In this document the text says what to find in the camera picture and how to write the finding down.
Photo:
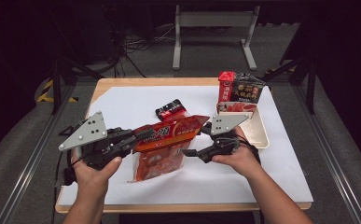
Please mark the aluminium rail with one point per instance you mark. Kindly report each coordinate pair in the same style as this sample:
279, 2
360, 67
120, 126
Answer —
333, 161
29, 168

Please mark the white table sheet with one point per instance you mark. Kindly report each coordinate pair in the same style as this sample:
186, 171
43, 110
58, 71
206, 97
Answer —
131, 99

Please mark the large red black seasoning packet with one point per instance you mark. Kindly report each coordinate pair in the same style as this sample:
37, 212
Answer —
240, 91

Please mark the person's right hand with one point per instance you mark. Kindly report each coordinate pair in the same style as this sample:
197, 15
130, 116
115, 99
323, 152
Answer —
243, 160

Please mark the person's left hand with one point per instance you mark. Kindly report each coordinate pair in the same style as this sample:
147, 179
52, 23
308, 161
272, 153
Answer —
91, 183

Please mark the white metal stand frame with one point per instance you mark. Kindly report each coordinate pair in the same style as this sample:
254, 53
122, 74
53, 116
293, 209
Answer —
214, 19

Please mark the small red black seasoning packet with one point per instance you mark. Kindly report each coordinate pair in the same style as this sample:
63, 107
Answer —
170, 109

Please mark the yellow black floor tape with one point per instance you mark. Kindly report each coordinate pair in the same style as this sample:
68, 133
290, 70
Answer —
44, 93

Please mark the cream plastic container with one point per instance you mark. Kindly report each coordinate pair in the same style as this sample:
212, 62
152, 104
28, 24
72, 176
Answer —
257, 130

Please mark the orange clear seasoning packet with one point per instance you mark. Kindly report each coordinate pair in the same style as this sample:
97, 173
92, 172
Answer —
169, 133

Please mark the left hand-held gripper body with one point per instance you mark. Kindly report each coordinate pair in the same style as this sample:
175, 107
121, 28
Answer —
86, 132

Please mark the black metal stand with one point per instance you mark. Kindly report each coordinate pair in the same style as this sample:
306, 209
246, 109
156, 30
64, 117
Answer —
57, 81
310, 81

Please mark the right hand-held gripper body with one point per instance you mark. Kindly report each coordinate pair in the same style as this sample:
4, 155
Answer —
226, 123

